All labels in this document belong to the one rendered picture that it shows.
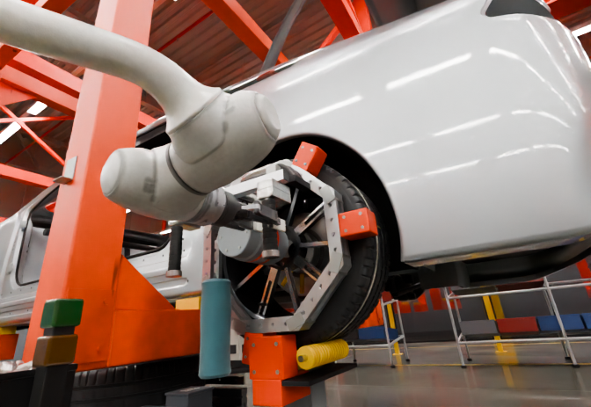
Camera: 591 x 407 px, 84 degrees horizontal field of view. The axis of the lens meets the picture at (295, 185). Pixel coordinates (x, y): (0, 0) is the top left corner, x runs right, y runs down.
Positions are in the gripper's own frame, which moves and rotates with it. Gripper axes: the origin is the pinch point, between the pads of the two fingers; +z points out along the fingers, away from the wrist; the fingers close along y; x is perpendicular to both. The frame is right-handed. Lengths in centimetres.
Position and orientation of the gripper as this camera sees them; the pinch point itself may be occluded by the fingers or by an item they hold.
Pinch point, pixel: (269, 225)
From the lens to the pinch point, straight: 83.1
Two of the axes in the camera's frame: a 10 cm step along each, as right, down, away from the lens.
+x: -0.7, -9.2, 3.9
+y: 8.5, -2.6, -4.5
